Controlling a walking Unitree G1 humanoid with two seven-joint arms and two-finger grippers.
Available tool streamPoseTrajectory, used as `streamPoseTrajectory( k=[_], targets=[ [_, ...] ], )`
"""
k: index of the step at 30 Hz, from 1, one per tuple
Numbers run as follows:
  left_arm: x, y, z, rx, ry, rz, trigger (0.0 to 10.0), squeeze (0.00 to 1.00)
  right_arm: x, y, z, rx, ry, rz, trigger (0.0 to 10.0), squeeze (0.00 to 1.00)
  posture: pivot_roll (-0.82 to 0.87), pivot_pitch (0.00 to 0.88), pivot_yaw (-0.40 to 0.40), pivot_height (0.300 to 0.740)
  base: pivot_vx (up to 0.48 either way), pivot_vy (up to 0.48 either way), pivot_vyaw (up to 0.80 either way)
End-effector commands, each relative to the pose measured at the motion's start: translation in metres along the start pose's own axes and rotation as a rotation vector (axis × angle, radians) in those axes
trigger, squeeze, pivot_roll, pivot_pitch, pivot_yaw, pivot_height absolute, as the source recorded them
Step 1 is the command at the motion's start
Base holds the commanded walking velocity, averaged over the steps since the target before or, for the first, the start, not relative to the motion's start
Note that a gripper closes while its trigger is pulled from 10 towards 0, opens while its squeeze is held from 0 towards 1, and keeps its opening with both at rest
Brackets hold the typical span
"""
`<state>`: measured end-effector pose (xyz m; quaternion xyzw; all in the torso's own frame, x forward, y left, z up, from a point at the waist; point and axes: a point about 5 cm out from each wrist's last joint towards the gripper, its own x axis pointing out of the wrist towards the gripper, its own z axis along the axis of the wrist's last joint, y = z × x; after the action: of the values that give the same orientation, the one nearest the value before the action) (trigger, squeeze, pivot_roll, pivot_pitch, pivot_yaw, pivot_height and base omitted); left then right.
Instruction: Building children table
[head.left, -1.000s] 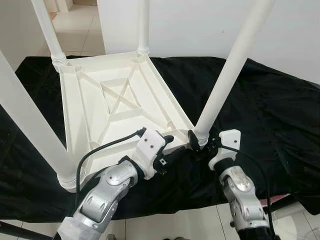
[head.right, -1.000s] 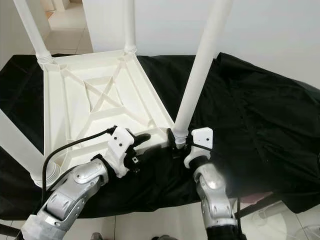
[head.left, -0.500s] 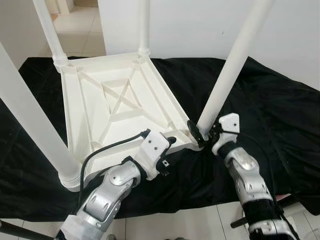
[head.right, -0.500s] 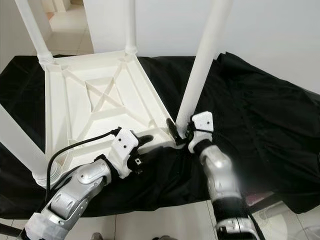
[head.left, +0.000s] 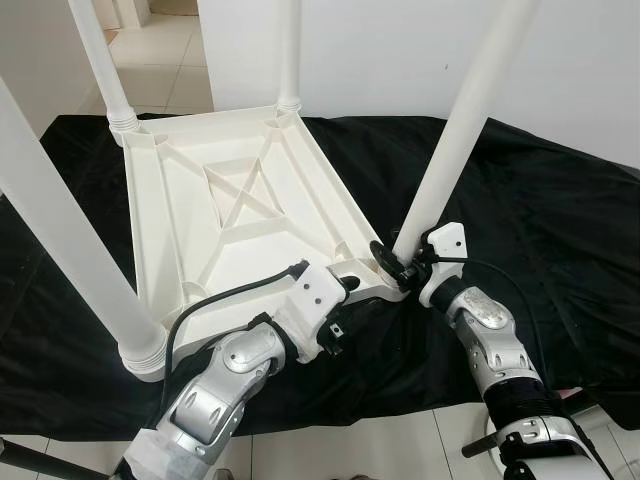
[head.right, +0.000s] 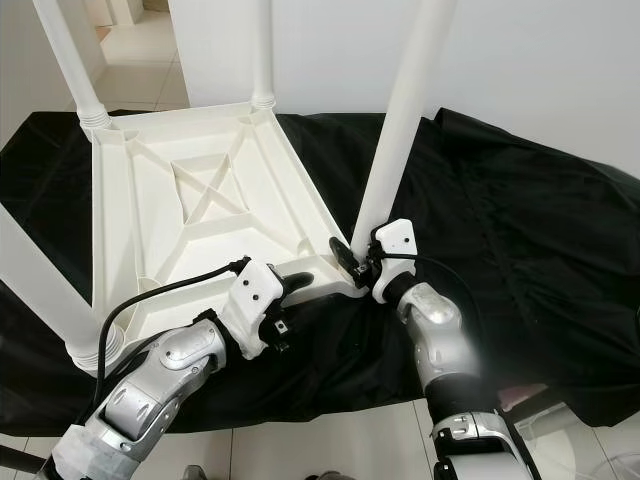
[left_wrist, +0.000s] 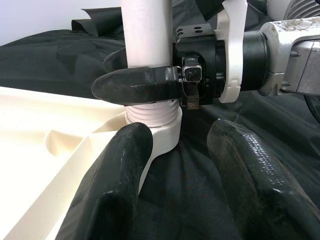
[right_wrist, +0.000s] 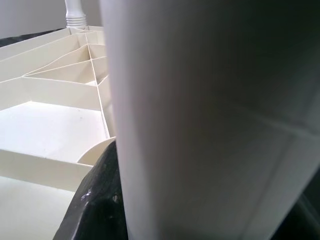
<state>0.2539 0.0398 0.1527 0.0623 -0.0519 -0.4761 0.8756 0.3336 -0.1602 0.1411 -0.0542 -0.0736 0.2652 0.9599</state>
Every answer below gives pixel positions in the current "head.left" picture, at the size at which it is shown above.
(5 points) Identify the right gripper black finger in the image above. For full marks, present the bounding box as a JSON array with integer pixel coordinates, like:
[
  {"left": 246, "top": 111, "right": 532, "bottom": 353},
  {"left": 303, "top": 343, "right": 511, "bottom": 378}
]
[{"left": 370, "top": 240, "right": 411, "bottom": 285}]

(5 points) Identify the white plastic table leg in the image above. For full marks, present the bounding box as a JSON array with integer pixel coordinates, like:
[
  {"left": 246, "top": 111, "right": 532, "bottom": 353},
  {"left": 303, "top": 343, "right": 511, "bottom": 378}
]
[
  {"left": 68, "top": 0, "right": 141, "bottom": 141},
  {"left": 393, "top": 0, "right": 541, "bottom": 263},
  {"left": 0, "top": 78, "right": 169, "bottom": 379},
  {"left": 277, "top": 0, "right": 303, "bottom": 113}
]

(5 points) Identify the white plastic table top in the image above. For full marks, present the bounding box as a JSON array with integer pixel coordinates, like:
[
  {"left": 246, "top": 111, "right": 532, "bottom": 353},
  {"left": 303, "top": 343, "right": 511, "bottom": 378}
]
[{"left": 118, "top": 103, "right": 413, "bottom": 379}]

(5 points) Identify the black table cloth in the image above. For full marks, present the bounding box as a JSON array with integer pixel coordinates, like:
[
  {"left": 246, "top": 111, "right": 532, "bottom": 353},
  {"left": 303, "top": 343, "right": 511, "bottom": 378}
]
[{"left": 0, "top": 113, "right": 640, "bottom": 441}]

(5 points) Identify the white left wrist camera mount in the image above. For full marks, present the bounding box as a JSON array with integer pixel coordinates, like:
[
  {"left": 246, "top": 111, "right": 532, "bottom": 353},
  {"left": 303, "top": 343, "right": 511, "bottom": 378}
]
[{"left": 270, "top": 262, "right": 349, "bottom": 363}]

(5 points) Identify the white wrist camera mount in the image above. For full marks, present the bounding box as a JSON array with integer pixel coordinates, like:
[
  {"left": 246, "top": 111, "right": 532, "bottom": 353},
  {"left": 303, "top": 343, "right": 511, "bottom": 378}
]
[
  {"left": 270, "top": 262, "right": 349, "bottom": 363},
  {"left": 418, "top": 222, "right": 469, "bottom": 309}
]

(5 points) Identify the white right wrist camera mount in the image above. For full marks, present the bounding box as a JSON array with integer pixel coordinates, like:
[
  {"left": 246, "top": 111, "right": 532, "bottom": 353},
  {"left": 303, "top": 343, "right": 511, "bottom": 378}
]
[{"left": 418, "top": 222, "right": 469, "bottom": 309}]

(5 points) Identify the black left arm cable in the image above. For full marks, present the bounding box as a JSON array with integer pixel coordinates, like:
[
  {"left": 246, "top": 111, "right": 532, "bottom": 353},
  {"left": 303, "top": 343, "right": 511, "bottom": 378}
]
[{"left": 165, "top": 262, "right": 309, "bottom": 381}]

